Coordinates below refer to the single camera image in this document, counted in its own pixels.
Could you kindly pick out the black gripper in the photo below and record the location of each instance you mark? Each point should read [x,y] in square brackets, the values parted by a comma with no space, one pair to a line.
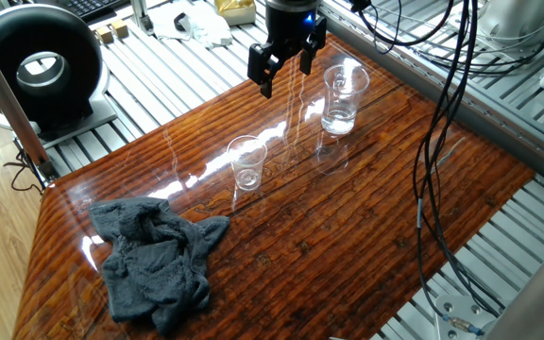
[291,21]

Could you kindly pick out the small clear plastic cup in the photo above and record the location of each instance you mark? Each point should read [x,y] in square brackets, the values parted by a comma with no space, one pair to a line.
[247,175]

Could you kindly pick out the golden package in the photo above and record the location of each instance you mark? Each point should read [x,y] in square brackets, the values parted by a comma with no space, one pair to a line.
[236,11]

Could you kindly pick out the small wooden block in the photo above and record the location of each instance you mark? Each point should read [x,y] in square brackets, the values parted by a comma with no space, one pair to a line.
[120,28]
[104,35]

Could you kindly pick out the black keyboard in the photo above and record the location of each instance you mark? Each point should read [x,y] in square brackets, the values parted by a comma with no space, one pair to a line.
[88,7]

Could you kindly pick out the silver metal mounting base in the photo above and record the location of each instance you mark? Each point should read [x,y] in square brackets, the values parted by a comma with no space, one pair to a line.
[513,19]

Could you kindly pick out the grey towel cloth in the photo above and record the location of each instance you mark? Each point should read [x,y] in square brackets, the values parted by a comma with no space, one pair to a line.
[158,264]

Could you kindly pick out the brown wooden pole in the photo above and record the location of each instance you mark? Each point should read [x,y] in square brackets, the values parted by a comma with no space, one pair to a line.
[7,104]

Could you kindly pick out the aluminium upright post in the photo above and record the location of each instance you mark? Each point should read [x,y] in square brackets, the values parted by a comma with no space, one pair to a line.
[140,16]

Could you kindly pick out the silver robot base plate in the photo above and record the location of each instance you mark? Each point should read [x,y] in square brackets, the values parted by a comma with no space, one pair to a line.
[461,307]

